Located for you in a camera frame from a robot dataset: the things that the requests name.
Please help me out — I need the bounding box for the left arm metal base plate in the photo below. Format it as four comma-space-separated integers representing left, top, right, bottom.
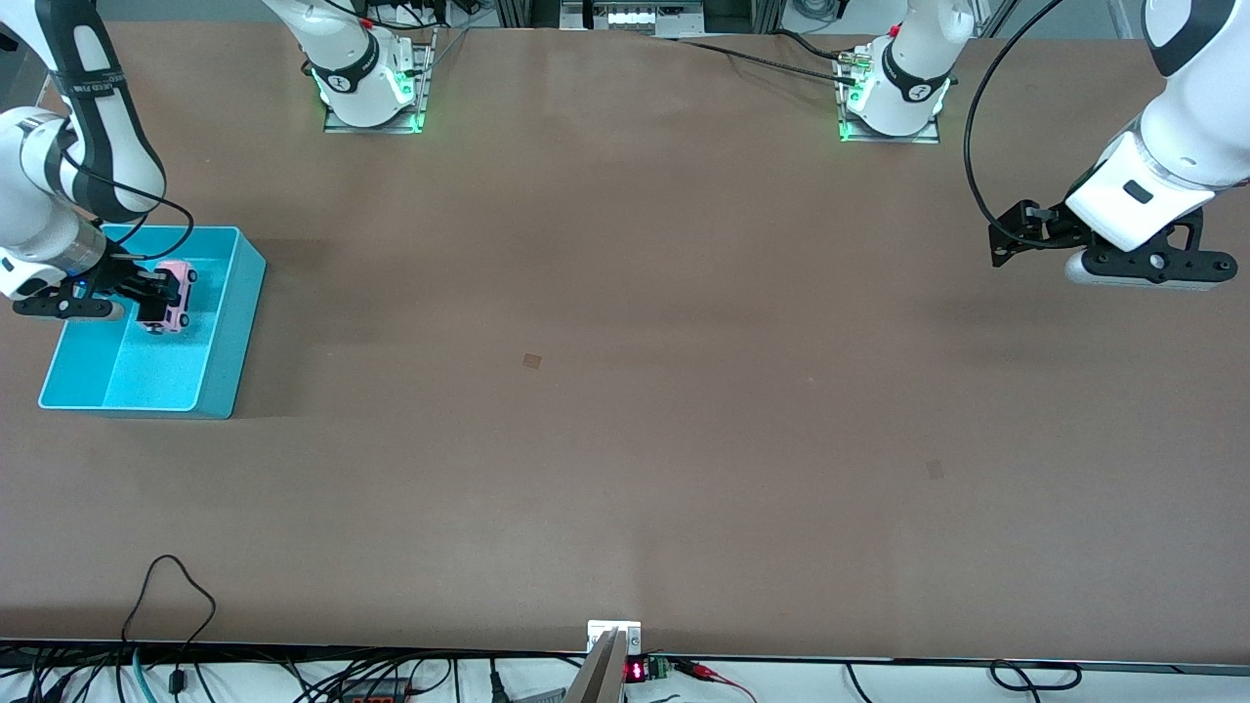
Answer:
838, 51, 942, 145

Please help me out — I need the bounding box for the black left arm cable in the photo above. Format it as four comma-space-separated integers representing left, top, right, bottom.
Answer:
962, 0, 1065, 235

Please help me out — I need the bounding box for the aluminium frame structure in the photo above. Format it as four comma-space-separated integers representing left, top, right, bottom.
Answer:
494, 0, 784, 36

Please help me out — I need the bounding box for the long black table cable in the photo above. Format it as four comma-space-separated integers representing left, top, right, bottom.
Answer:
674, 36, 860, 84

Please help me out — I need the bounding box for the turquoise plastic bin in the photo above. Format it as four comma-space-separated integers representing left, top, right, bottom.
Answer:
39, 226, 267, 421

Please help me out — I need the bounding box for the pink toy jeep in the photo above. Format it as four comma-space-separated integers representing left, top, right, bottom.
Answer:
145, 261, 198, 336

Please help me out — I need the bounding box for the short black table cable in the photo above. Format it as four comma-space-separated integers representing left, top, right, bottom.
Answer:
774, 29, 846, 62

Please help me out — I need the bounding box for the grey aluminium bar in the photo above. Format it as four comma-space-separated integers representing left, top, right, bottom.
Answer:
563, 630, 627, 703

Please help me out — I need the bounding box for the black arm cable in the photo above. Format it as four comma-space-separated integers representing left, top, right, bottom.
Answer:
962, 0, 1065, 235
57, 125, 195, 263

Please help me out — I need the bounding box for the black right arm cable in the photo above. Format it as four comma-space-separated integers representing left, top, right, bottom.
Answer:
57, 125, 195, 263

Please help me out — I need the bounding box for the red clip lead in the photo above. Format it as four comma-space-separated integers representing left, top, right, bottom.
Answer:
672, 659, 759, 703

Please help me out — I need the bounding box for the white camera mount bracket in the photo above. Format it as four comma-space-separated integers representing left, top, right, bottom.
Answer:
587, 619, 643, 653

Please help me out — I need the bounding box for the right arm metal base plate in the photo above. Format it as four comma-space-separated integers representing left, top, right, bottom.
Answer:
323, 27, 438, 135

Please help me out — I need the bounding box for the black coiled cable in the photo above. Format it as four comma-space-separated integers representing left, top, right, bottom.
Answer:
989, 660, 1083, 692

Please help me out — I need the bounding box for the thin black looped cable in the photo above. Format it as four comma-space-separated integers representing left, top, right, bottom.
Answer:
120, 555, 218, 684

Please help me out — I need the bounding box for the black left camera bracket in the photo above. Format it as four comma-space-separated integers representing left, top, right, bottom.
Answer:
1079, 209, 1238, 285

